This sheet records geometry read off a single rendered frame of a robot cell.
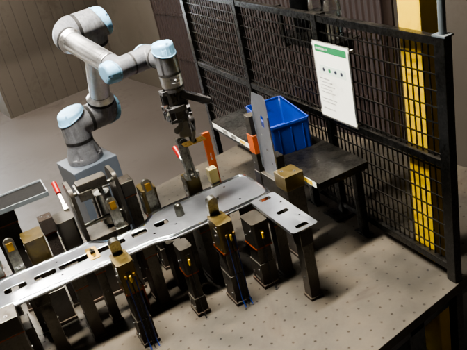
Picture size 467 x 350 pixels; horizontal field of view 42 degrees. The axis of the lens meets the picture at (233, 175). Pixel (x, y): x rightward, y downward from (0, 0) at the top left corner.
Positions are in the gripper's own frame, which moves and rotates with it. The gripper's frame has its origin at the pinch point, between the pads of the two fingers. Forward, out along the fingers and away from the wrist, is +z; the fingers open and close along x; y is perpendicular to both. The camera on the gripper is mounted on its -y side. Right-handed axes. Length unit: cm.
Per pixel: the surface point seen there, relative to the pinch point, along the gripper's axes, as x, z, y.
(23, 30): -544, 39, -24
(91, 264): 6, 27, 49
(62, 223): -16, 19, 51
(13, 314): 19, 23, 76
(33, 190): -34, 11, 55
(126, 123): -384, 128, -67
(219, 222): 23.2, 22.3, 6.5
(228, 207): 9.1, 26.8, -3.0
